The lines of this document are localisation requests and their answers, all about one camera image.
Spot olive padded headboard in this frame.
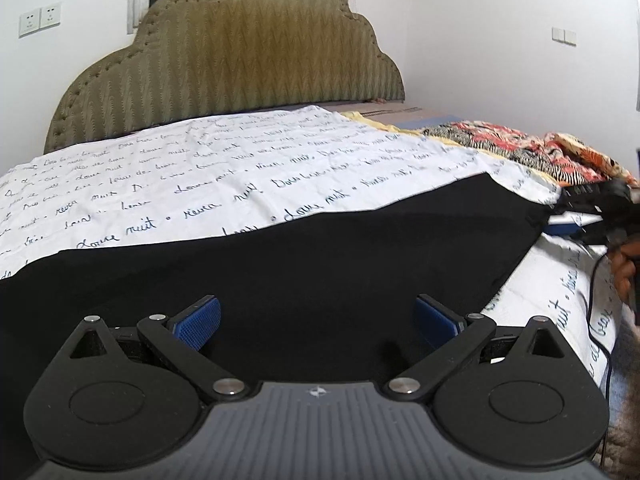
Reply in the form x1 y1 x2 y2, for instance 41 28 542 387
44 0 406 153

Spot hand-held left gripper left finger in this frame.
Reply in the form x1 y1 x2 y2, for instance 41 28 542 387
67 295 249 403

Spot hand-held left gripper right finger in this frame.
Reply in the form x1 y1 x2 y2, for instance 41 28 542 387
382 294 576 403

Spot yellow cloth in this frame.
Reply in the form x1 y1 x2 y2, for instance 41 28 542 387
342 110 551 183

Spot person's right hand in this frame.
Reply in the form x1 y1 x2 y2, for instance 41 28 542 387
606 237 640 318

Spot black pants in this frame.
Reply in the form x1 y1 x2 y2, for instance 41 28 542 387
0 172 557 480

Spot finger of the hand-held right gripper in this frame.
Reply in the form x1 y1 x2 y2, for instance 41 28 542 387
542 212 603 238

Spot grey fuzzy blanket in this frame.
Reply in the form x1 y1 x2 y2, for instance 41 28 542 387
602 317 640 480

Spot brown mattress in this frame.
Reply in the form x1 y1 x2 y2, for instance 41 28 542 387
350 101 468 128

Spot colourful patterned cloth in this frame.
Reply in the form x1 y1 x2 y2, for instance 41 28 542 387
422 120 638 187

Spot black cable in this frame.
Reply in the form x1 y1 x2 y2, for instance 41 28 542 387
587 252 618 461

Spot white script-printed bed sheet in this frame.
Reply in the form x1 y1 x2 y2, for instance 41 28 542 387
0 105 626 401

